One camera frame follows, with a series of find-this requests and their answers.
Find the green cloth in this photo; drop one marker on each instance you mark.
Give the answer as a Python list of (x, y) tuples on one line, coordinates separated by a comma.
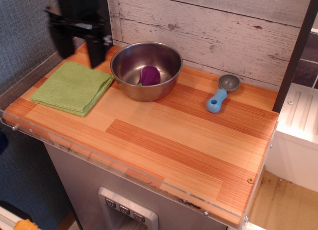
[(73, 88)]

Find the orange object bottom left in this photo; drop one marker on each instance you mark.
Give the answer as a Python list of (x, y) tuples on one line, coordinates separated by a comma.
[(25, 225)]

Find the dark left frame post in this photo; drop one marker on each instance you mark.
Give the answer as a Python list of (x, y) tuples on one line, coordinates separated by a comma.
[(108, 40)]

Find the purple toy eggplant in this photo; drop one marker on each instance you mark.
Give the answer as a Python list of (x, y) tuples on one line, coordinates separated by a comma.
[(149, 75)]

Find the dark frame post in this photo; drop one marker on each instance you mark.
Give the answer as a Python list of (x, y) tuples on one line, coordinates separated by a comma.
[(108, 40), (296, 55)]

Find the grey toy fridge cabinet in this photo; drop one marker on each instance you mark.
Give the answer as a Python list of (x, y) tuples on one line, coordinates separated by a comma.
[(82, 180)]

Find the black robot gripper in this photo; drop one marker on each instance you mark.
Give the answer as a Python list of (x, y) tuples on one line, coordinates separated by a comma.
[(78, 18)]

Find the white toy sink unit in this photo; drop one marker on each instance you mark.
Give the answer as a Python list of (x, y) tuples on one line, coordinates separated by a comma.
[(294, 152)]

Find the blue grey scoop brush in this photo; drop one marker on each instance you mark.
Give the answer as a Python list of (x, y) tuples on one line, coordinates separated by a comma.
[(226, 83)]

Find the stainless steel bowl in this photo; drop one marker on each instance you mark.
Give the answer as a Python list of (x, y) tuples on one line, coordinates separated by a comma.
[(127, 63)]

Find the silver dispenser button panel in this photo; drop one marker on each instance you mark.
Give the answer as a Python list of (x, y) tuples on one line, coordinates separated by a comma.
[(122, 213)]

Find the dark right frame post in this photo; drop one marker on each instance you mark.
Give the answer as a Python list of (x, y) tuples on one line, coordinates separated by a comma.
[(296, 55)]

